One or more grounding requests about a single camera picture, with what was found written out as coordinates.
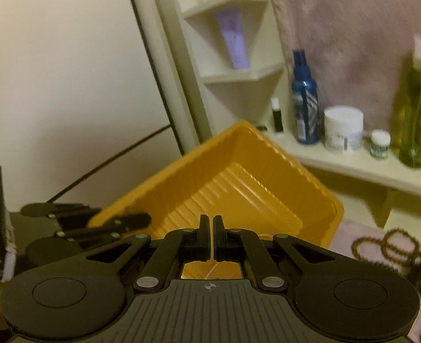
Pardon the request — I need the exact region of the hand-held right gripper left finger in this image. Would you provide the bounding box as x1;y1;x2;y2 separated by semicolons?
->
85;215;210;292

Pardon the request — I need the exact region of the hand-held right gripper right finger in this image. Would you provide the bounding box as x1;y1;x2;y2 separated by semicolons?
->
213;215;336;290

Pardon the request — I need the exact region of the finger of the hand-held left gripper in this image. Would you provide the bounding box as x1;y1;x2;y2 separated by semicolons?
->
55;214;151;240
20;203;102;220

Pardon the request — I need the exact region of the yellow plastic tray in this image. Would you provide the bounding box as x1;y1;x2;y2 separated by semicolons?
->
89;119;345;280

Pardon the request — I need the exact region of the black lip balm stick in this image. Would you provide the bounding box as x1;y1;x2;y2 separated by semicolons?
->
271;97;284;133

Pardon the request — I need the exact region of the blue spray bottle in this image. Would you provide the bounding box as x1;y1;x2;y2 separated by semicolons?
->
291;49;320;145

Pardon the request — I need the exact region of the pink fleece mat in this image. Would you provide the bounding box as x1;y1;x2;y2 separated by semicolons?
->
330;219;421;343

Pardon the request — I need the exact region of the cream wooden shelf unit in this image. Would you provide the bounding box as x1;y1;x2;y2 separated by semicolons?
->
148;0;421;229

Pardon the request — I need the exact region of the white cream jar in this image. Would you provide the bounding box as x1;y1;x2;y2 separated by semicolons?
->
324;106;364;153

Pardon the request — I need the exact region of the small white-lidded jar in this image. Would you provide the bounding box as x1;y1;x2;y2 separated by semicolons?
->
370;130;391;160

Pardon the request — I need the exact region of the purple cosmetic tube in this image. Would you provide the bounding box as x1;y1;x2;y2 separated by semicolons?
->
214;8;251;70

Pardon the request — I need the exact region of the green spray bottle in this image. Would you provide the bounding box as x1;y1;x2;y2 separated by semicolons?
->
398;34;421;168

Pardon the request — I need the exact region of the hanging pink towel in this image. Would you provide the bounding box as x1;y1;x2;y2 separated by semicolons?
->
263;0;421;143

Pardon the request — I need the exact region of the thin black cable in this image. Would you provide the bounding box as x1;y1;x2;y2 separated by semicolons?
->
48;0;184;202

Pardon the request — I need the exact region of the long brown bead necklace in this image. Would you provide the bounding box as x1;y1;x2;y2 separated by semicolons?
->
351;228;421;287

